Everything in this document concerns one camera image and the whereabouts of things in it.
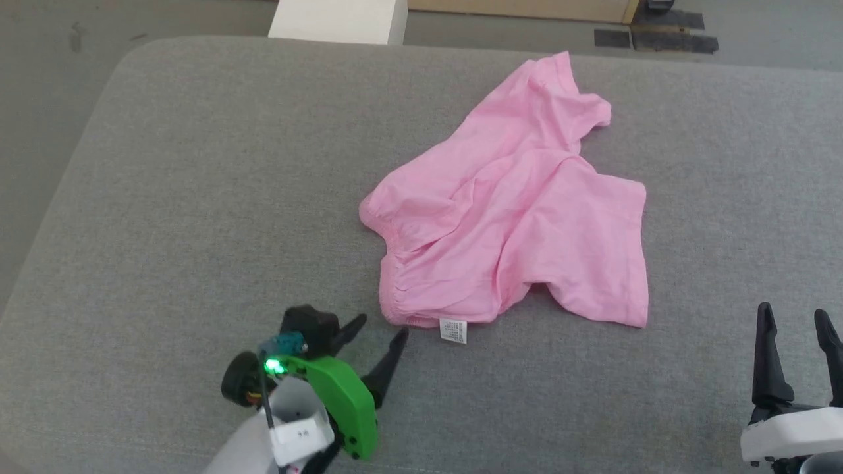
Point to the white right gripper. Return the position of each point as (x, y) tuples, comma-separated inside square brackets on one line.
[(790, 434)]

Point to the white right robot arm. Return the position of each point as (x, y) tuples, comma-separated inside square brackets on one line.
[(823, 464)]

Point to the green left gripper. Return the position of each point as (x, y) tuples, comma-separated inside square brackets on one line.
[(346, 401)]

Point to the long black floor mat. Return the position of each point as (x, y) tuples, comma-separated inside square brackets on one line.
[(675, 41)]

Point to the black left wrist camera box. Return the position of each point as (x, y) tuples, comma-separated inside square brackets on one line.
[(309, 326)]

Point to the small black floor mat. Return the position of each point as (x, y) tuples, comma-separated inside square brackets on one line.
[(612, 38)]

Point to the grey metal foot with caster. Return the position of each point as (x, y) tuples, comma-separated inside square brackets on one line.
[(660, 5)]

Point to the white box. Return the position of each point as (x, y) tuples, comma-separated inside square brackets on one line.
[(336, 20)]

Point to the grey sofa cushion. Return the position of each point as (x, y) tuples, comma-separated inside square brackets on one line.
[(197, 230)]

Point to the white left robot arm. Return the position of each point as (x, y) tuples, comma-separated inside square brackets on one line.
[(296, 421)]

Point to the pink shirt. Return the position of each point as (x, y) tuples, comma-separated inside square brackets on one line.
[(514, 210)]

